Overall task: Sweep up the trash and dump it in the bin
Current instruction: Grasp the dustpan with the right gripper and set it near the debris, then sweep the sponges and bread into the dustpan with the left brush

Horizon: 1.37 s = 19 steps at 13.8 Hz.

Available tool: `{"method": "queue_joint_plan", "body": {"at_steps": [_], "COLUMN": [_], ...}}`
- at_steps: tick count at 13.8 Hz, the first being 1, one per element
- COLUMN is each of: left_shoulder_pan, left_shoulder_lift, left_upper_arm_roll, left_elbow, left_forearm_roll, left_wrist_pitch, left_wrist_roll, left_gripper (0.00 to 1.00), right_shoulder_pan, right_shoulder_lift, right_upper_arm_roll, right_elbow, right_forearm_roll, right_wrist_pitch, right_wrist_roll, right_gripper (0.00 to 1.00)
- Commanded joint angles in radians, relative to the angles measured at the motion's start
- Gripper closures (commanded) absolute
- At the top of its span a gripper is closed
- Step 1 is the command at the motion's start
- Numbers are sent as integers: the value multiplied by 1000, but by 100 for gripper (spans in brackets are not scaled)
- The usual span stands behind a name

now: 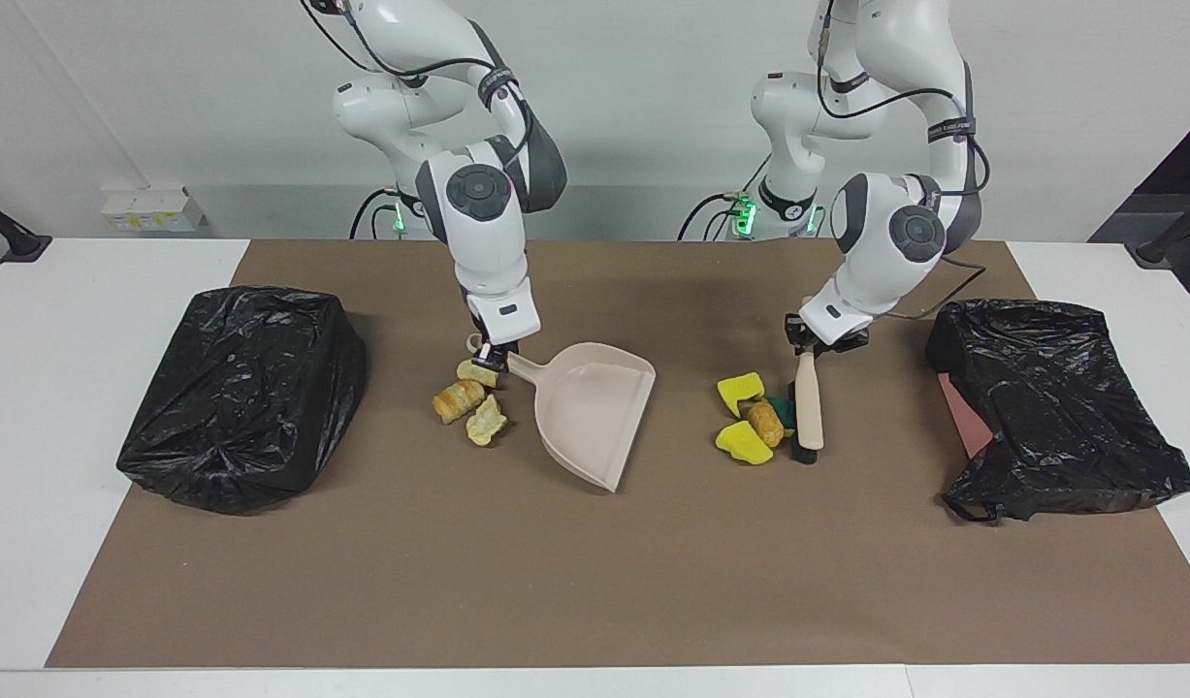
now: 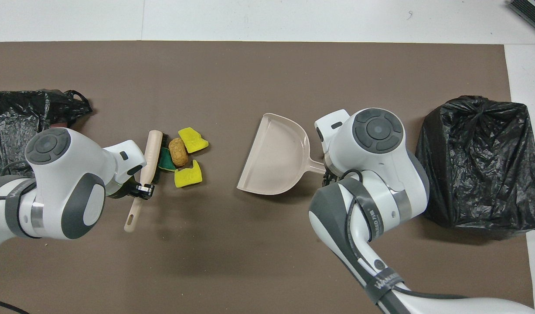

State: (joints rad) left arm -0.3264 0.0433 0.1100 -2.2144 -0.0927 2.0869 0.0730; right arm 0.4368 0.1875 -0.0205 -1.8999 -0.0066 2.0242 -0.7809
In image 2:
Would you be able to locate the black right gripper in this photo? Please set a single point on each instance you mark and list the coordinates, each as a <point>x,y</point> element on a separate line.
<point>330,178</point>

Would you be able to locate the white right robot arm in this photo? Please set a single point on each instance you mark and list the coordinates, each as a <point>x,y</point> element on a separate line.
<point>380,174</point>

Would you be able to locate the beige hand brush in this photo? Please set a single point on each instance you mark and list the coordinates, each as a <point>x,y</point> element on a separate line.
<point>151,148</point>

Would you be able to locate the black ribbed block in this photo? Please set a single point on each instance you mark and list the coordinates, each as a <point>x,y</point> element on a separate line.
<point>531,11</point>

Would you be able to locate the black bag over pink box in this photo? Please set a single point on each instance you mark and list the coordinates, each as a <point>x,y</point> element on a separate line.
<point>14,113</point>

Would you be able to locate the brown table mat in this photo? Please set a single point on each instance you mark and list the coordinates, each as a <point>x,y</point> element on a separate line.
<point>267,261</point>

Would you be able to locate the black knotted trash bag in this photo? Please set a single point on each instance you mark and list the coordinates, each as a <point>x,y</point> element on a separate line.
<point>481,174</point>

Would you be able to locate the green and yellow sponge piece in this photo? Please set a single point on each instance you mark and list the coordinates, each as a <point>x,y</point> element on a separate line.
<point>166,162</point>

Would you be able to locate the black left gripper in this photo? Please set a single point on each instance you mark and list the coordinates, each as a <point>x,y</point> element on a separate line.
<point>123,192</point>

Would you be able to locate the brown bread roll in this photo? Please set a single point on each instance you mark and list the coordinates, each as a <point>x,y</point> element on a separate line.
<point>178,151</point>

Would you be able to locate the notched yellow sponge piece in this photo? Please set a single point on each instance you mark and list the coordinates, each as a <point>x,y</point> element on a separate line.
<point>189,176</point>

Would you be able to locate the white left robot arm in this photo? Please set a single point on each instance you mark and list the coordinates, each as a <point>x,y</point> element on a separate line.
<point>71,174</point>

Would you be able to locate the beige plastic dustpan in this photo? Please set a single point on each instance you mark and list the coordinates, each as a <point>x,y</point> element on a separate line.
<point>276,157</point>

